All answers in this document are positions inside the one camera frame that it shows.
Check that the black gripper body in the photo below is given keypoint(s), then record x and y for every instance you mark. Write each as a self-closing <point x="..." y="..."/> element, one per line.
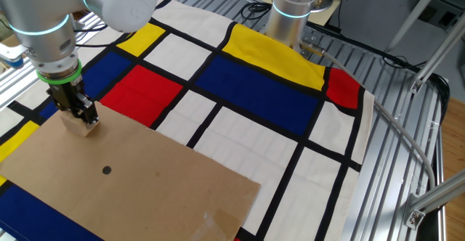
<point x="66" y="95"/>

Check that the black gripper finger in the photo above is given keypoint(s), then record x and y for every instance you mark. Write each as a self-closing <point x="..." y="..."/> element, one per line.
<point x="55" y="104"/>
<point x="87" y="110"/>

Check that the light wooden cube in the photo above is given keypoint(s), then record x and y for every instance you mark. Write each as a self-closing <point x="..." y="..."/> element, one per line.
<point x="76" y="127"/>

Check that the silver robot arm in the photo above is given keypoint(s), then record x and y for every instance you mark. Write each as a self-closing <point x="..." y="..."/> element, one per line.
<point x="120" y="5"/>

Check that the colour block patterned cloth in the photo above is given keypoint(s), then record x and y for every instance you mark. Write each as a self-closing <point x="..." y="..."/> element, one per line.
<point x="261" y="96"/>

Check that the open cardboard box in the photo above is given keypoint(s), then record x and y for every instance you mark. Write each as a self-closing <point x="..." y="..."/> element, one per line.
<point x="9" y="41"/>

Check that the brown cardboard sheet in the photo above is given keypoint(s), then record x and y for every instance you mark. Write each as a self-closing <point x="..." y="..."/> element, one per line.
<point x="145" y="190"/>

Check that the grey diagonal pole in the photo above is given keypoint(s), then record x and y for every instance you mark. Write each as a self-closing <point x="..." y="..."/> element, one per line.
<point x="415" y="14"/>

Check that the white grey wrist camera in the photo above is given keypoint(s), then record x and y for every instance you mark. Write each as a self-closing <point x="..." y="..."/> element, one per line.
<point x="11" y="56"/>

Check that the aluminium strut with bracket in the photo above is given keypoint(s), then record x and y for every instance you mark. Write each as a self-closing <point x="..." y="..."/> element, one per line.
<point x="443" y="54"/>
<point x="436" y="194"/>

